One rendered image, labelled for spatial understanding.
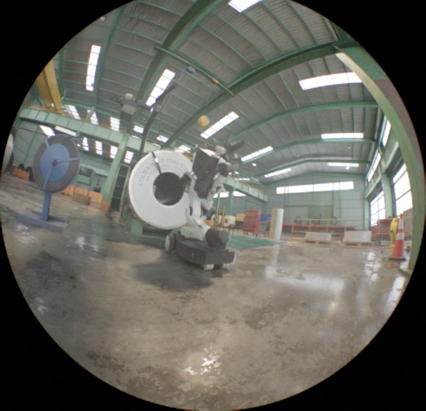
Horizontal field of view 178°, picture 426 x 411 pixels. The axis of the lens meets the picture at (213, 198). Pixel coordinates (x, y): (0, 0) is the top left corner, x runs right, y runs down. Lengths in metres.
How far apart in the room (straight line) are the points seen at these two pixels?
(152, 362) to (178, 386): 0.10
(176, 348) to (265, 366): 0.26
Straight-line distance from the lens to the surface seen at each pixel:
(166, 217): 2.03
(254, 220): 6.59
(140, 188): 1.93
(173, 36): 3.65
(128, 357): 0.47
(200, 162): 1.45
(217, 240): 1.10
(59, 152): 1.82
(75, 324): 0.56
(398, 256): 2.88
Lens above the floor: 0.40
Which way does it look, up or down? 10 degrees up
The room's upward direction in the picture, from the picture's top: 9 degrees clockwise
